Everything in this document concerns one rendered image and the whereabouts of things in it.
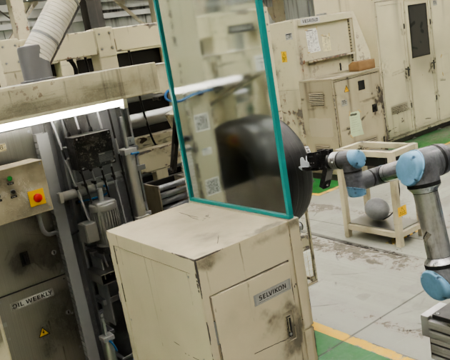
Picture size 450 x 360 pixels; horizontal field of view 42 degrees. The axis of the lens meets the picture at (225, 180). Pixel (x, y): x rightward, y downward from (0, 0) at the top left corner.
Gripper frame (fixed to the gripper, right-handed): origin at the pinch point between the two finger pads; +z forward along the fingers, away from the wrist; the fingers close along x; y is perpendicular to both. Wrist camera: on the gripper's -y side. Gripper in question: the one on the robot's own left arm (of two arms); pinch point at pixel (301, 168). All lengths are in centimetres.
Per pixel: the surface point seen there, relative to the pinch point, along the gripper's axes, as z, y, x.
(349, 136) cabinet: 297, -35, -358
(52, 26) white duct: 40, 83, 81
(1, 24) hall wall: 904, 275, -188
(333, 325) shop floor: 72, -115, -63
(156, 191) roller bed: 63, 2, 41
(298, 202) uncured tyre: 5.6, -15.5, 1.3
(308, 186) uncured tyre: 3.0, -9.7, -4.6
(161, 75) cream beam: 56, 57, 26
